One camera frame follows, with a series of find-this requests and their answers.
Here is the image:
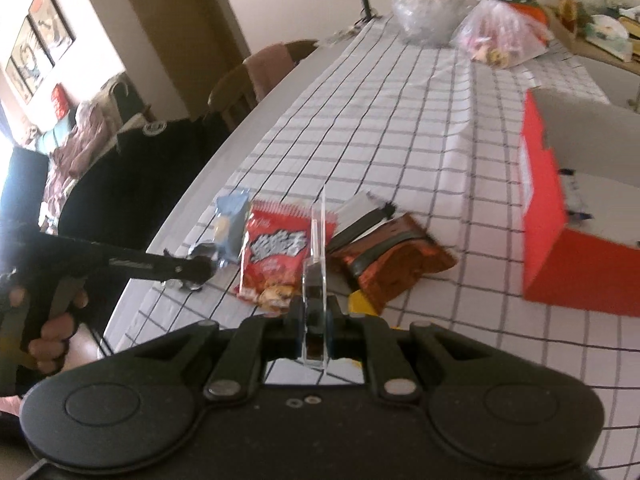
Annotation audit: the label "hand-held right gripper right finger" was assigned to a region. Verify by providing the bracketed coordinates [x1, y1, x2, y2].
[326, 296, 503, 405]

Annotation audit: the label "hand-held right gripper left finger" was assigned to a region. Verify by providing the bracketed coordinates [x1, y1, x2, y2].
[120, 295, 306, 405]

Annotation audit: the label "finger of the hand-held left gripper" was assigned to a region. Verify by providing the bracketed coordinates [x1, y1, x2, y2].
[107, 245, 221, 293]

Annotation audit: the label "yellow snack packet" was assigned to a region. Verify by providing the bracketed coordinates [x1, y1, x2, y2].
[347, 290, 382, 319]

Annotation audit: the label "red snack packet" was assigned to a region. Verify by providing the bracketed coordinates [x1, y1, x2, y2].
[234, 199, 312, 317]

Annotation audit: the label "clear plastic piece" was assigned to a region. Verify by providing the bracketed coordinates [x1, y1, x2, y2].
[301, 185, 340, 368]

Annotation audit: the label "brown orange snack packet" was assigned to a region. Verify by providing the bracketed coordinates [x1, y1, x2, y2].
[330, 212, 459, 317]

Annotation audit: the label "light blue snack packet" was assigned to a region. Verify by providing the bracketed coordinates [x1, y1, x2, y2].
[214, 187, 252, 267]

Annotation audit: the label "black and white snack packet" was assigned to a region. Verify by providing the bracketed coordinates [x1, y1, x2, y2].
[326, 189, 397, 252]

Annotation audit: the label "red cardboard box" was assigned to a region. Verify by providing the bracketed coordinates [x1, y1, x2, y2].
[519, 87, 640, 319]

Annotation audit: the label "person's left hand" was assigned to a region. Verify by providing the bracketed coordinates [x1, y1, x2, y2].
[4, 285, 90, 376]

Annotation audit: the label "black jacket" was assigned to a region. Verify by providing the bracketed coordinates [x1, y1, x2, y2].
[50, 110, 233, 321]

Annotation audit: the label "pile of clothes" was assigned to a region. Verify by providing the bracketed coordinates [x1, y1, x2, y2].
[42, 74, 132, 196]

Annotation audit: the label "wooden chair with cloth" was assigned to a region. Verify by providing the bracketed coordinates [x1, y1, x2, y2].
[207, 39, 321, 132]

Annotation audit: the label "checked white tablecloth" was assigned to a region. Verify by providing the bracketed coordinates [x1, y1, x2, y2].
[102, 15, 640, 401]

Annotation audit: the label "white blue packet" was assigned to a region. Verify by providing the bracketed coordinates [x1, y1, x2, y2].
[557, 167, 593, 223]

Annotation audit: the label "clear plastic bag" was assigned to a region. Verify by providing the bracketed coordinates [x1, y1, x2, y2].
[389, 0, 483, 49]

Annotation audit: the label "plastic bag of sweets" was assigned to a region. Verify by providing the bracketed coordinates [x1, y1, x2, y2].
[451, 0, 552, 69]

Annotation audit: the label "orange pouch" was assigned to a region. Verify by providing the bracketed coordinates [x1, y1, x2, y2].
[507, 0, 551, 38]

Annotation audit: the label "white wooden cabinet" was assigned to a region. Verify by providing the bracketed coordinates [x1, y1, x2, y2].
[547, 5, 640, 113]

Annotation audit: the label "framed wall pictures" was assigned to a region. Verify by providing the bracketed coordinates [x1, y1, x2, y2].
[4, 0, 77, 98]

